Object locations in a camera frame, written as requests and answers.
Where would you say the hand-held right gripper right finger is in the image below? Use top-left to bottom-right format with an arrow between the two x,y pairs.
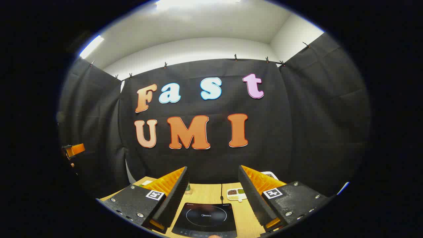
238,165 -> 332,236

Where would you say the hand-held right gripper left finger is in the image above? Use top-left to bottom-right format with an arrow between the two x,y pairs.
96,166 -> 190,233

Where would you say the black induction cooktop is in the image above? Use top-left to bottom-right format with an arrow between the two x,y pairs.
171,202 -> 238,238

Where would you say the white divided dish with beans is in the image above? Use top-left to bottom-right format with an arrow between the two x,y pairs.
226,187 -> 248,202

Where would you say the black backdrop cloth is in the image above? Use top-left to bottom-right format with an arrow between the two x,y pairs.
58,31 -> 372,199

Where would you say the ceiling light strip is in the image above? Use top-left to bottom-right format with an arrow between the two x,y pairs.
155,0 -> 242,10
79,35 -> 104,59

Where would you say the row of black clips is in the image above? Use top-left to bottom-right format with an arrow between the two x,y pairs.
90,41 -> 311,81

